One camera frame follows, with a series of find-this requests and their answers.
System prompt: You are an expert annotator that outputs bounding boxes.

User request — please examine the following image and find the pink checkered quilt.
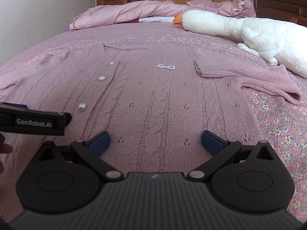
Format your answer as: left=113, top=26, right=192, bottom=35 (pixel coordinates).
left=69, top=0, right=256, bottom=31

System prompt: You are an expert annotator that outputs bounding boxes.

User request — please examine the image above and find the person's left hand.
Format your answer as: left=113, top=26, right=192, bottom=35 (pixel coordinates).
left=0, top=132, right=14, bottom=175

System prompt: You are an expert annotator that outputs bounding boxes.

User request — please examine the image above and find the dark wooden headboard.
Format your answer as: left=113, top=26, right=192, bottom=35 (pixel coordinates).
left=253, top=0, right=307, bottom=26

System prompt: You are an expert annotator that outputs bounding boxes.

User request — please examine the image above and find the pink knitted cardigan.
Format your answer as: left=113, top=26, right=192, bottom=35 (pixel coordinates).
left=0, top=42, right=304, bottom=221

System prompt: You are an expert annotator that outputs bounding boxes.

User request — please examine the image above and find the pink floral bed sheet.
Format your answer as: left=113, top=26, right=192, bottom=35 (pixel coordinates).
left=0, top=19, right=307, bottom=217

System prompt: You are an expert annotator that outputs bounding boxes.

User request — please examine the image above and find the white plush goose toy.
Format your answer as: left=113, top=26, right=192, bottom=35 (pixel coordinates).
left=173, top=10, right=306, bottom=78

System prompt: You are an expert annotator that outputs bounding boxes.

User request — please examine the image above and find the white magenta pillow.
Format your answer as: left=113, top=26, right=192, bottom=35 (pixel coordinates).
left=129, top=17, right=175, bottom=23

